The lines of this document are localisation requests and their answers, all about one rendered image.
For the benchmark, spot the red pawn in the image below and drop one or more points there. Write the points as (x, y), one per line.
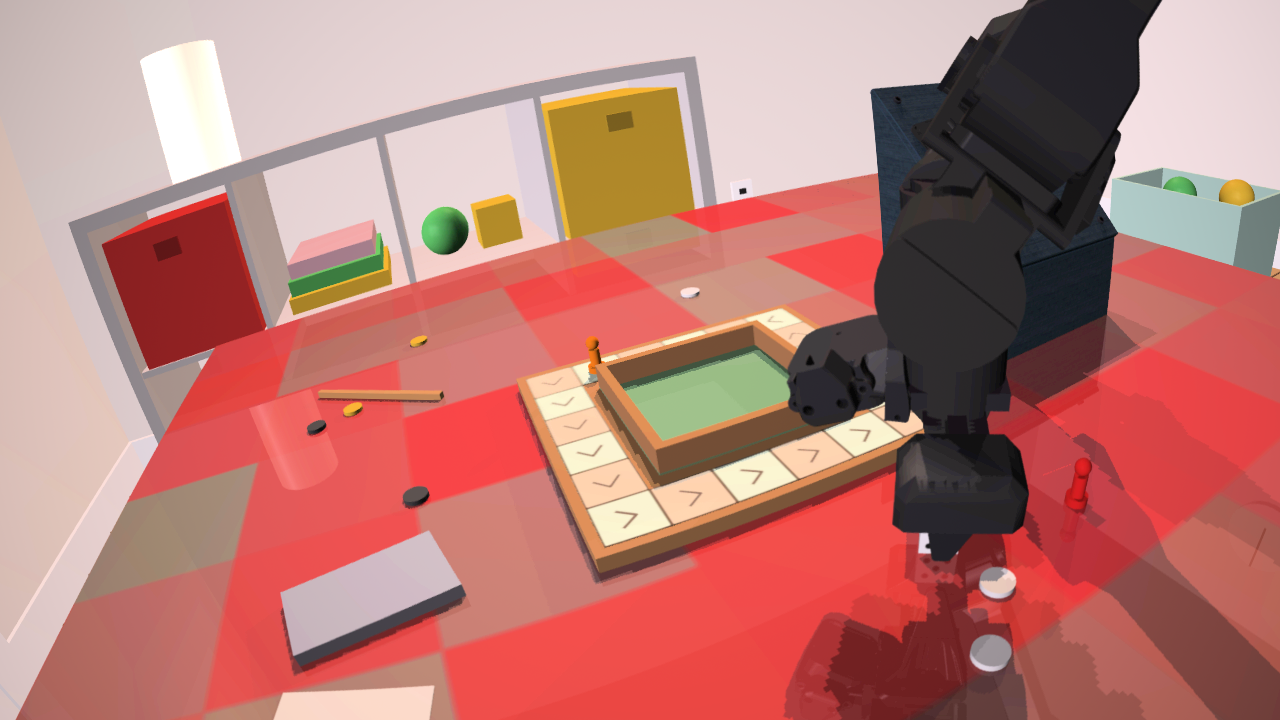
(1076, 497)

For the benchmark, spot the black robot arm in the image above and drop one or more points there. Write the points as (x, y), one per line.
(1034, 102)

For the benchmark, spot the wooden square board with arrow track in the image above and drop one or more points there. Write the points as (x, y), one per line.
(698, 528)

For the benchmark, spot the tan wooden stick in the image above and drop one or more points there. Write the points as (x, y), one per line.
(382, 394)

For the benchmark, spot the orange pawn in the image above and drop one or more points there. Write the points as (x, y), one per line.
(594, 353)

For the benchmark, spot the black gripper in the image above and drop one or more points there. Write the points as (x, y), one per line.
(956, 479)

